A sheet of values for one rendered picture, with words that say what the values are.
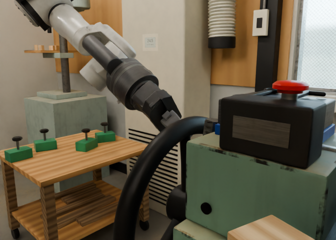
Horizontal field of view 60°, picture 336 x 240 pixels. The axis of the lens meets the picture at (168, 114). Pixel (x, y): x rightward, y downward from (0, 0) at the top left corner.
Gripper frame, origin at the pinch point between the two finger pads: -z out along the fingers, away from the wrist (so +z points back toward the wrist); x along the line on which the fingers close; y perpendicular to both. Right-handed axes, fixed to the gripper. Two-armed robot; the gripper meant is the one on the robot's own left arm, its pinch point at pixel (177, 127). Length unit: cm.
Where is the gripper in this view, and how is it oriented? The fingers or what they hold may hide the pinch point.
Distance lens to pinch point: 54.4
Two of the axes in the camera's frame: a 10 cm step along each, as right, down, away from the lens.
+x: -2.5, -4.1, -8.8
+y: 7.2, -6.8, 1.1
